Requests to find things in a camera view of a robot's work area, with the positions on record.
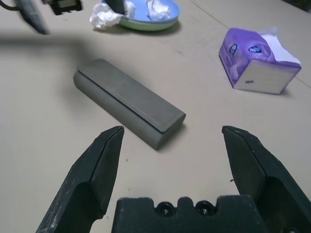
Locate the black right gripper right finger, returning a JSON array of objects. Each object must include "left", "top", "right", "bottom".
[{"left": 221, "top": 125, "right": 311, "bottom": 233}]

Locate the blue plastic plate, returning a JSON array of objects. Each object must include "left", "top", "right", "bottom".
[{"left": 102, "top": 0, "right": 181, "bottom": 25}]

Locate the white tissue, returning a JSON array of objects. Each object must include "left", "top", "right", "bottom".
[
  {"left": 89, "top": 3, "right": 127, "bottom": 30},
  {"left": 145, "top": 0, "right": 171, "bottom": 21}
]

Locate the purple tissue box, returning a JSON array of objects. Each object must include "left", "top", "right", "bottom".
[{"left": 218, "top": 27, "right": 302, "bottom": 95}]

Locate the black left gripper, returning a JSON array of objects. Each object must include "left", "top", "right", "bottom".
[{"left": 14, "top": 0, "right": 127, "bottom": 35}]

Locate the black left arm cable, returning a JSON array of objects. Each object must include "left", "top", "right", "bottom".
[{"left": 0, "top": 0, "right": 17, "bottom": 10}]

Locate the grey glasses case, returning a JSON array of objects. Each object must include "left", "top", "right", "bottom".
[{"left": 72, "top": 59, "right": 187, "bottom": 150}]

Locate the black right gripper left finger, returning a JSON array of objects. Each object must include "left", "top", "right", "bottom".
[{"left": 36, "top": 125, "right": 125, "bottom": 233}]

